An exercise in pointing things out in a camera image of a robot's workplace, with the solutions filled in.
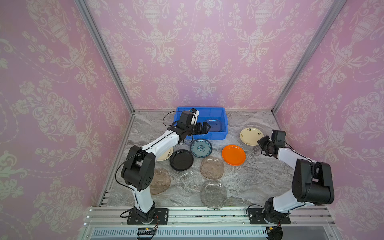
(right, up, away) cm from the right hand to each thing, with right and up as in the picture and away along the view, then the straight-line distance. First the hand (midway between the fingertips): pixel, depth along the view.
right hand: (259, 139), depth 95 cm
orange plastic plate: (-17, -10, -1) cm, 19 cm away
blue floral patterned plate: (-37, -6, +5) cm, 38 cm away
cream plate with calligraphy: (-4, +2, +6) cm, 7 cm away
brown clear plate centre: (-31, -16, -5) cm, 35 cm away
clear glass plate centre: (-45, -24, -10) cm, 52 cm away
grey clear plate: (-26, +9, +15) cm, 31 cm away
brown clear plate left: (-61, -23, -10) cm, 66 cm away
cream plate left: (-60, -10, 0) cm, 61 cm away
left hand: (-35, +8, -6) cm, 37 cm away
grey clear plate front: (-31, -28, -14) cm, 44 cm away
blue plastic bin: (-25, +16, +20) cm, 36 cm away
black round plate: (-50, -12, -3) cm, 52 cm away
